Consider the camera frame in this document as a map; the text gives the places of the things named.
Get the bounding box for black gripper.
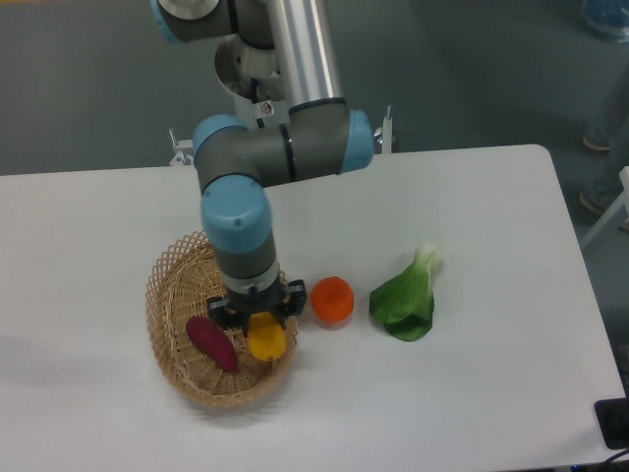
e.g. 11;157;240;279
206;277;306;337

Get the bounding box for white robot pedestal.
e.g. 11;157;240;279
214;34;289;128

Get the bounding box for person's legs in jeans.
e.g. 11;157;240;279
579;66;628;215

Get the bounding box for purple sweet potato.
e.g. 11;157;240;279
186;317;238;373

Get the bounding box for green bok choy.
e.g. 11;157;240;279
369;243;443;342

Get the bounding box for orange tangerine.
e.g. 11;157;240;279
311;276;355;327

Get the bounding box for black cable on pedestal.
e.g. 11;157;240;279
250;78;269;129

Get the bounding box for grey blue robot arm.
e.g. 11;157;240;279
151;1;374;330

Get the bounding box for black device at table edge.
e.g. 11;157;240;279
594;397;628;449

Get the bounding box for yellow mango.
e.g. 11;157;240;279
247;312;287;361

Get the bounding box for woven wicker basket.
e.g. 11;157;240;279
145;231;298;408

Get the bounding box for blue plastic bag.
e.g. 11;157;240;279
581;0;628;43

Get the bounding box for white furniture at right edge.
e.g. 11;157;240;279
579;166;628;253

